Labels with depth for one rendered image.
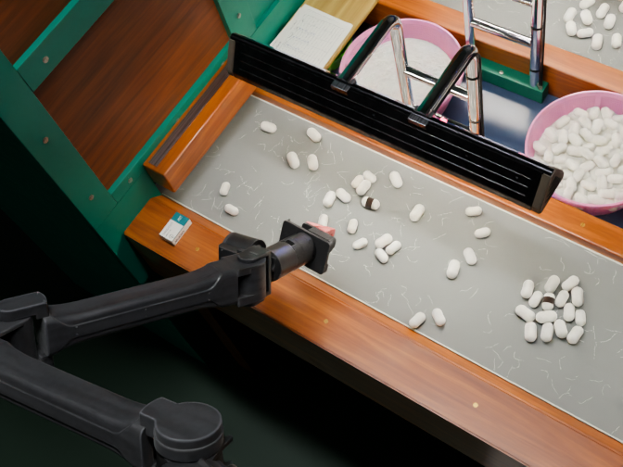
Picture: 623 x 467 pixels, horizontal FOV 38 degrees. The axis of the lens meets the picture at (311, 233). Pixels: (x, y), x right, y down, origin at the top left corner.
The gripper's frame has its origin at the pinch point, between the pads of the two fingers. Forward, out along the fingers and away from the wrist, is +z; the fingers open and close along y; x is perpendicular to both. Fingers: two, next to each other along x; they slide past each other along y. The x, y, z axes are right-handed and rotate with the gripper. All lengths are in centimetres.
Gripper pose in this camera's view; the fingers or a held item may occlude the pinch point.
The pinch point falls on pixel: (331, 233)
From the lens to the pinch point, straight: 167.1
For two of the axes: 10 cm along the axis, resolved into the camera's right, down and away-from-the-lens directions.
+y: -8.0, -4.2, 4.3
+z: 5.6, -2.8, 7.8
